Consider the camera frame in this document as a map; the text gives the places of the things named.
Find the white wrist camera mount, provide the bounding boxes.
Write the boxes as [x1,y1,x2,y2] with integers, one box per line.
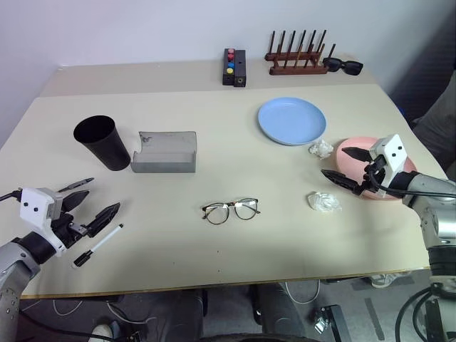
[19,187,69,258]
[368,134,411,199]

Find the light blue plate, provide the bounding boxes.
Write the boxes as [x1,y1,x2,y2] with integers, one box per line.
[256,97,328,147]

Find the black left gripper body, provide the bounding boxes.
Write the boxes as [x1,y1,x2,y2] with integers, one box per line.
[53,211,90,250]

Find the dark woven panel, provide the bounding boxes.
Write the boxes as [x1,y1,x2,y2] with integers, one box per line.
[390,42,456,124]

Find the black box with coloured buttons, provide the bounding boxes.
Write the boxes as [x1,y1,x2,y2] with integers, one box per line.
[222,48,237,87]

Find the dark rounded shape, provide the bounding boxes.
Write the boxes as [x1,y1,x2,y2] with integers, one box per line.
[253,281,308,340]
[165,287,207,342]

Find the black metal stand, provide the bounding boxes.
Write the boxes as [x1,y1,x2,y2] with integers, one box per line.
[312,304,353,342]

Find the dark wooden peg rack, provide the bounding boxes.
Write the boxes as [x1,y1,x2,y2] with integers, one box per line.
[264,29,337,76]

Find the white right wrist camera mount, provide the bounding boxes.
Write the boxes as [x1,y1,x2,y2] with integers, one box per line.
[368,134,411,199]

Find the plain black rectangular box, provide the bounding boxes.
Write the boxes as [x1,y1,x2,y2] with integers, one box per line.
[232,49,249,89]

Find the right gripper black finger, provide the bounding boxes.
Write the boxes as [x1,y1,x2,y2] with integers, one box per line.
[321,169,361,196]
[341,146,372,163]

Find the white marker with black cap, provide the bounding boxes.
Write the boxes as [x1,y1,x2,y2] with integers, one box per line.
[73,223,125,269]

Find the black plastic cup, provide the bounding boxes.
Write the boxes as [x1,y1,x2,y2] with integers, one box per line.
[73,114,132,172]

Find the grey glasses case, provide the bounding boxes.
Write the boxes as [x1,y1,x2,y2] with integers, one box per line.
[130,130,198,175]

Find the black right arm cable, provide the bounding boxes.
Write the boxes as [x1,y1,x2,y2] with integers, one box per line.
[363,166,456,200]

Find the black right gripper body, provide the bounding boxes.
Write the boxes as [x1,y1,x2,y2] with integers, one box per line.
[357,156,389,197]

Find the black sunglasses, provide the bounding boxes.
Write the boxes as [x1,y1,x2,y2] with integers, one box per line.
[322,56,365,77]

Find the white floor cable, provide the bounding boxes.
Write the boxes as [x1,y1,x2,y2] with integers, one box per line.
[52,298,152,326]
[284,280,322,306]

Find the large crumpled white paper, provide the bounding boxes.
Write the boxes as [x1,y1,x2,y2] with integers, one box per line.
[306,190,343,214]

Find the grey fabric seat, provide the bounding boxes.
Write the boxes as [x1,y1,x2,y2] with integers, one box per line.
[415,81,456,174]

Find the small white paper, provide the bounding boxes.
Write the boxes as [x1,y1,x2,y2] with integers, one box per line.
[307,139,335,160]

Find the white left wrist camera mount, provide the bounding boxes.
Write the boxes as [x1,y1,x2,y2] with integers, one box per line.
[19,187,69,258]

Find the thin-framed clear eyeglasses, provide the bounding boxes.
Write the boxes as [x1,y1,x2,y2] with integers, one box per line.
[200,197,261,226]

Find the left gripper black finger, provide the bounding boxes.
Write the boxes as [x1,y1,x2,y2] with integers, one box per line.
[85,202,122,238]
[63,190,90,215]

